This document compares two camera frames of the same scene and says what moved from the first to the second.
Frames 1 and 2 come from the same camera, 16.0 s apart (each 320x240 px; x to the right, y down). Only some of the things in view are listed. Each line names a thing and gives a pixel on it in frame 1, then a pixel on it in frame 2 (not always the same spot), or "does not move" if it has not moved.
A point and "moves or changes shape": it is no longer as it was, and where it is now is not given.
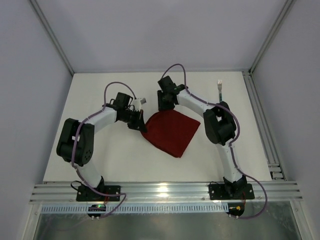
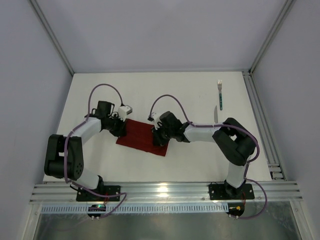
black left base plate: [87, 193] does not move
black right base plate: [219, 192] does not move
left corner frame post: [53, 37] does not move
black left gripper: [136, 120] -> [120, 130]
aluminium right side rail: [275, 169] does not move
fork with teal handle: [220, 86] does not move
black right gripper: [165, 101] -> [159, 137]
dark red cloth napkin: [170, 130] moves or changes shape
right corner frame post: [287, 6] does not move
